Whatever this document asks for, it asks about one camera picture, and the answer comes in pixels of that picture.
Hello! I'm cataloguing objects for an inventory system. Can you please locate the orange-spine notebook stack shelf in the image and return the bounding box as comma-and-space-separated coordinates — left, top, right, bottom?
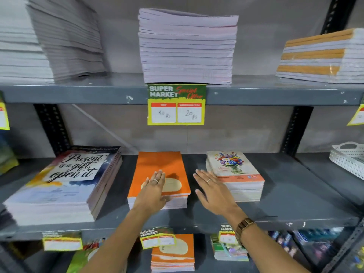
275, 27, 364, 85

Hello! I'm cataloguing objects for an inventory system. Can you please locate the white notebook stack shelf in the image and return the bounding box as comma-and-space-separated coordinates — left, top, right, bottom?
138, 8, 239, 85

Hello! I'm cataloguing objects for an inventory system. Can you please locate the orange notebook stack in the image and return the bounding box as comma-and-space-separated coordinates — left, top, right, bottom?
127, 151, 192, 211

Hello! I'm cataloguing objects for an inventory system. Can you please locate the Present is a gift notebook stack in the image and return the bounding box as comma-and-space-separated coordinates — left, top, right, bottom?
3, 145, 123, 227

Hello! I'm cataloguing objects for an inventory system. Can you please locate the row of dark blue packs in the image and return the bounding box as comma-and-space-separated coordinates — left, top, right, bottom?
267, 227, 346, 270

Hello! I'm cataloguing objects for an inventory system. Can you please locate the person's left hand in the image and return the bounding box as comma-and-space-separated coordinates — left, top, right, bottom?
132, 169, 172, 218

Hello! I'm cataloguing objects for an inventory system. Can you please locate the person's right hand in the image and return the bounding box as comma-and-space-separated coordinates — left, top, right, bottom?
192, 168, 243, 221

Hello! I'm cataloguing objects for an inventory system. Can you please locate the green Coffee notebook stack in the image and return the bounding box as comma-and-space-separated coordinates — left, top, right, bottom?
205, 151, 265, 203

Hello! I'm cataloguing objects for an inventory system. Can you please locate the gold wristwatch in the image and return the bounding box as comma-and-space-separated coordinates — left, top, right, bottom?
235, 217, 255, 245

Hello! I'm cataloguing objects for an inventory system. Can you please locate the group of yellow bottles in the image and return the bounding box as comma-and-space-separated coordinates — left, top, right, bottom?
351, 246, 364, 270

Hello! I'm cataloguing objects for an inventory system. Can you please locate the person's right forearm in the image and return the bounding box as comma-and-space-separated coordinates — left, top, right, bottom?
226, 209, 311, 273

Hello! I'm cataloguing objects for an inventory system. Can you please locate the grey metal shelf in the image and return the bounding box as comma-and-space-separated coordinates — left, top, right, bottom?
0, 0, 364, 273

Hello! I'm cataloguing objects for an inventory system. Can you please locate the white plastic basket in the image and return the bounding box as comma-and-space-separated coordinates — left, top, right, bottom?
329, 141, 364, 181

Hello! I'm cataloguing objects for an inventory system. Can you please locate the person's left forearm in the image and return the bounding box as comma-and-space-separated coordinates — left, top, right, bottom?
79, 209, 164, 273

